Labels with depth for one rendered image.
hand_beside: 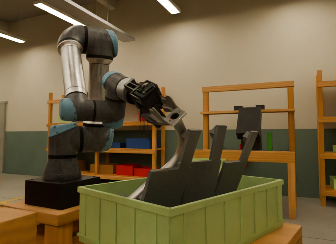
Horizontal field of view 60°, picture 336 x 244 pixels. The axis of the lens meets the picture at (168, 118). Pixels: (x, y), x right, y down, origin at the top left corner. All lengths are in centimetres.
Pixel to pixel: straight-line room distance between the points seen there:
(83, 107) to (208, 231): 54
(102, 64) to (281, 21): 533
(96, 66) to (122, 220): 69
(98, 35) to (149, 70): 568
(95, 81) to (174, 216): 76
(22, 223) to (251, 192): 68
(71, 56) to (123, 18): 658
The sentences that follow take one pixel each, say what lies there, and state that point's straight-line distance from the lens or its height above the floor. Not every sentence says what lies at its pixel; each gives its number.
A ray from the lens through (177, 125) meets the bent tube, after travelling 80.
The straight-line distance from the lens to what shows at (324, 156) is 533.
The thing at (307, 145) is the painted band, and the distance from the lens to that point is 595.
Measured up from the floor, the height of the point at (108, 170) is 35.
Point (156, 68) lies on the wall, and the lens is 685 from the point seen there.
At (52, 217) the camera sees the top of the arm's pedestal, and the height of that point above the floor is 84.
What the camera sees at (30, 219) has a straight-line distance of 97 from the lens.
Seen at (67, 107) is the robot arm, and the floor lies 121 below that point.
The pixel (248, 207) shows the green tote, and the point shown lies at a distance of 98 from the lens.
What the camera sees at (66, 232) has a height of 78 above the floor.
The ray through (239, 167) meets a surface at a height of 101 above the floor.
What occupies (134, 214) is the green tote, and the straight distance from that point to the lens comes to 78.
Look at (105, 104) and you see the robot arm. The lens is 101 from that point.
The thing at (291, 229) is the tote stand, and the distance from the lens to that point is 120.
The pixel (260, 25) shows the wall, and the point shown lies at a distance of 638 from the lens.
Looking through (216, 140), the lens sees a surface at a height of 111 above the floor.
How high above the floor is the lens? 112
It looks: 4 degrees up
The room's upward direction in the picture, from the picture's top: straight up
